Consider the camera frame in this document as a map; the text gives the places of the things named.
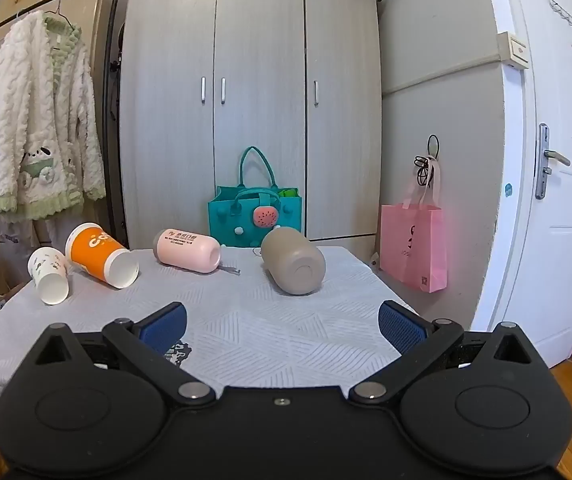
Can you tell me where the white paper cup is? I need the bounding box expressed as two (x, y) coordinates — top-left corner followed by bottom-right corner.
(27, 246), (70, 306)

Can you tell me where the white door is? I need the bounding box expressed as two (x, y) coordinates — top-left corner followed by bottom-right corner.
(483, 0), (572, 368)

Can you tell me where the black clothes rack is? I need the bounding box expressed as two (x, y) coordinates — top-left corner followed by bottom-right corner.
(0, 0), (129, 251)

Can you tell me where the teal tote bag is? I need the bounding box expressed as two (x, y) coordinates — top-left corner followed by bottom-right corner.
(208, 146), (303, 248)

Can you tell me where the metal hook rack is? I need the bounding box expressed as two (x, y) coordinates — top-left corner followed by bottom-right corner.
(549, 0), (572, 43)

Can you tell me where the pink watermelon charm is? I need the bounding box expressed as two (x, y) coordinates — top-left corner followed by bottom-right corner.
(253, 205), (281, 228)

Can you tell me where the taupe cup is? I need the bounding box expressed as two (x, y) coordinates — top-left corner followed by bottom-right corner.
(260, 226), (327, 296)

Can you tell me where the beige wall switch box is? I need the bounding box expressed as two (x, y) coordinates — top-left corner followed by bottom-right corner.
(496, 31), (530, 70)

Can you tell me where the pink shopping bag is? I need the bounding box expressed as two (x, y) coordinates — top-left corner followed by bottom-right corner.
(380, 157), (449, 294)

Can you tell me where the black cable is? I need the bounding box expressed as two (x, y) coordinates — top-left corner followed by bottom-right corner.
(414, 135), (441, 188)

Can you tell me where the orange paper cup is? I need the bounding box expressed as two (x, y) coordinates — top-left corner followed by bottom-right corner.
(65, 222), (140, 290)

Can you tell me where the pink cup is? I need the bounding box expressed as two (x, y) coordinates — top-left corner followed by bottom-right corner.
(153, 228), (222, 274)

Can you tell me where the white robe with green trim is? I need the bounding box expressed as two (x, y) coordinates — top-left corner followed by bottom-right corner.
(0, 10), (107, 221)

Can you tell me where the silver door handle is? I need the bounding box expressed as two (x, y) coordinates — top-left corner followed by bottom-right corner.
(536, 123), (571, 200)

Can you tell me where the grey wood wardrobe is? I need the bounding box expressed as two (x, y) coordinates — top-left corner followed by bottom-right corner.
(116, 0), (384, 256)

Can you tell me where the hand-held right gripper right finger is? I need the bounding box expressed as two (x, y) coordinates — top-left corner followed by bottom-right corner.
(350, 300), (546, 405)

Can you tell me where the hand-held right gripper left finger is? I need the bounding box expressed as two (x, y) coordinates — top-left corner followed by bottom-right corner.
(28, 302), (215, 407)

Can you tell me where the wire clothes hanger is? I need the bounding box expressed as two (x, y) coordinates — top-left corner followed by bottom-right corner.
(16, 0), (84, 31)

